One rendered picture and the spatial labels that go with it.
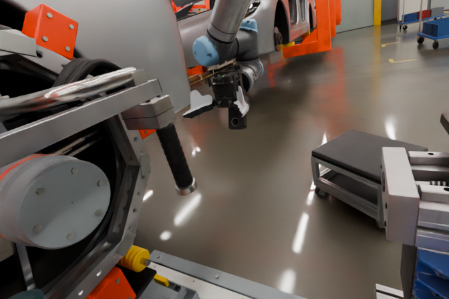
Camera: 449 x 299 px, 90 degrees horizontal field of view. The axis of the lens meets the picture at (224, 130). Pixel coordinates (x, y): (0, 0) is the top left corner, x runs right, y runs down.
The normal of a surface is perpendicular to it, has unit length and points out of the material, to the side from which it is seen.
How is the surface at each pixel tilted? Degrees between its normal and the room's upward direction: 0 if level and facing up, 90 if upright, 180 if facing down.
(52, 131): 90
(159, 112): 90
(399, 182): 0
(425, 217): 90
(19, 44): 90
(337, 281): 0
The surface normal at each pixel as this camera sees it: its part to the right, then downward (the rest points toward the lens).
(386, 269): -0.23, -0.90
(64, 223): 0.87, -0.03
